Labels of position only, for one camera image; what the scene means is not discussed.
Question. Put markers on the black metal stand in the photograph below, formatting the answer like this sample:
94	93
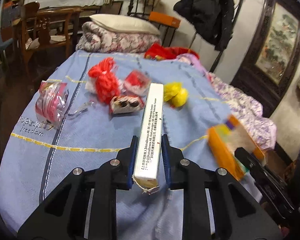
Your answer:
133	9

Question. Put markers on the orange purple medicine box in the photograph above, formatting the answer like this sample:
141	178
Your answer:
223	139

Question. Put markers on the purple floral quilt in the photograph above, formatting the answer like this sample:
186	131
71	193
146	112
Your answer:
248	111

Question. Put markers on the cream pillow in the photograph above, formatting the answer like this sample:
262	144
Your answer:
124	24

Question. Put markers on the red yarn bundle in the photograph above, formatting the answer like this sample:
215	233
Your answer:
105	80

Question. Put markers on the white medicine box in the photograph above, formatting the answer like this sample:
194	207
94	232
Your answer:
146	167

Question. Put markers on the red patterned cloth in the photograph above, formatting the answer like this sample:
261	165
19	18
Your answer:
158	52

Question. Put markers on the red item plastic bag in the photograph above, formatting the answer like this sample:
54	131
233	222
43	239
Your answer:
137	83

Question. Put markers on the wooden chair by desk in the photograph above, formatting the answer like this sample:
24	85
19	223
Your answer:
39	30

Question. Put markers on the patterned snack wrapper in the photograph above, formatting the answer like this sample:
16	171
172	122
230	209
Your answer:
126	104

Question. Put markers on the orange flat box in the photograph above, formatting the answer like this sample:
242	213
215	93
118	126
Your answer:
164	19

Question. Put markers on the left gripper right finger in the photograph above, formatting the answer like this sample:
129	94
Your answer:
215	205

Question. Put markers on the clear plastic wrapper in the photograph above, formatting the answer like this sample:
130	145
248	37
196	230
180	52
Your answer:
83	108

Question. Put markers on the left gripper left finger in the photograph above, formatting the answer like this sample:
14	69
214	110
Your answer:
83	201

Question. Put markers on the lilac garment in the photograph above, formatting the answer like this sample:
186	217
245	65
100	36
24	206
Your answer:
193	61

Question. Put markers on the light blue bed blanket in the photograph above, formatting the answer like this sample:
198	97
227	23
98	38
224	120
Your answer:
37	156

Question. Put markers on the pink items plastic bag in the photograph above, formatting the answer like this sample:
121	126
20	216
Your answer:
51	105

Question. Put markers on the dark framed painting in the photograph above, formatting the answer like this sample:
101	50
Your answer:
273	56

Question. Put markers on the yellow yarn bundle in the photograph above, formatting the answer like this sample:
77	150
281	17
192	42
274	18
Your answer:
175	94

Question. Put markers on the pink floral folded quilt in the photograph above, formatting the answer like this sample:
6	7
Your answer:
96	39

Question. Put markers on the black hanging jacket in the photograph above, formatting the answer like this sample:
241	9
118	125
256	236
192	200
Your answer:
212	19

